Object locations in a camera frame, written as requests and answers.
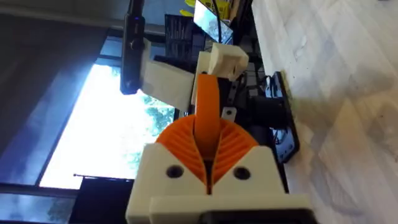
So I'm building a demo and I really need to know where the glossy flat screen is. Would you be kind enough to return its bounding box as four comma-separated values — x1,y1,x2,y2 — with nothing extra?
192,0,234,45

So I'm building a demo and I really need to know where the yellow object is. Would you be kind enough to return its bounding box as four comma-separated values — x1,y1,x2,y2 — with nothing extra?
179,0,231,20

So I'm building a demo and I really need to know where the black cable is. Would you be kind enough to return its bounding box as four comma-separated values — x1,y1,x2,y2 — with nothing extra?
211,0,223,44

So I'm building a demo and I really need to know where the window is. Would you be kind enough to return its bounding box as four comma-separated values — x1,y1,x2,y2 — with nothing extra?
39,63,175,189

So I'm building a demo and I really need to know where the black ventilated case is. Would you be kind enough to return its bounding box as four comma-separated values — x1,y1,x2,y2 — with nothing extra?
164,14,206,65

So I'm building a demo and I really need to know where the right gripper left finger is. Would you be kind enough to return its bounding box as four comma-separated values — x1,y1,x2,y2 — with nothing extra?
126,114,208,224

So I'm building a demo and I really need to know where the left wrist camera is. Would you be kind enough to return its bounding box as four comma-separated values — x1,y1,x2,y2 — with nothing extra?
119,0,146,95

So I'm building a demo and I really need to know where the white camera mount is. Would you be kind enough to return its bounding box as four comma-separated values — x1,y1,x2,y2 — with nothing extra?
139,39,195,113

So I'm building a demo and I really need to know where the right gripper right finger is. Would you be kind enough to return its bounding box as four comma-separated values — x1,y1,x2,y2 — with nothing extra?
211,118,289,195

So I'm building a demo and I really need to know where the black box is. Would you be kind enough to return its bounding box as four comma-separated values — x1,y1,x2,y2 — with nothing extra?
68,176,135,224

